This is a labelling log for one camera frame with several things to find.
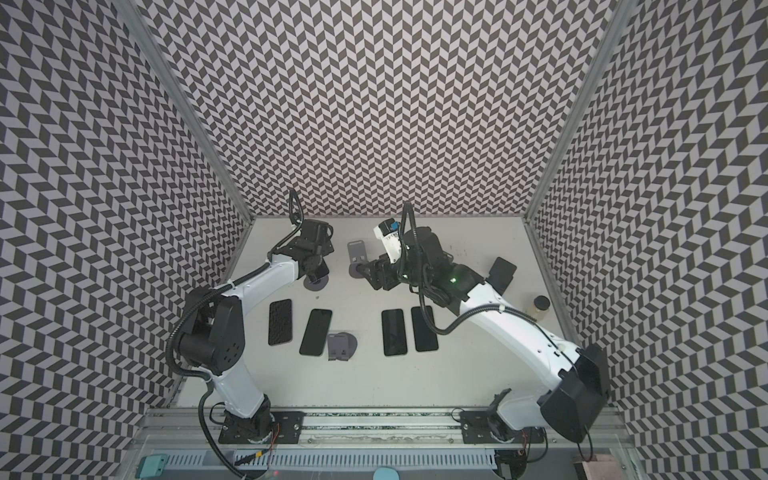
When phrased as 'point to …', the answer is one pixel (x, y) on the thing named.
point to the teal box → (151, 466)
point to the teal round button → (385, 473)
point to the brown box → (599, 467)
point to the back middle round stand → (357, 255)
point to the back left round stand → (316, 285)
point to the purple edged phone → (280, 322)
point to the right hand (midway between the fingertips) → (370, 274)
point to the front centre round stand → (341, 346)
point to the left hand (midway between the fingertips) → (311, 244)
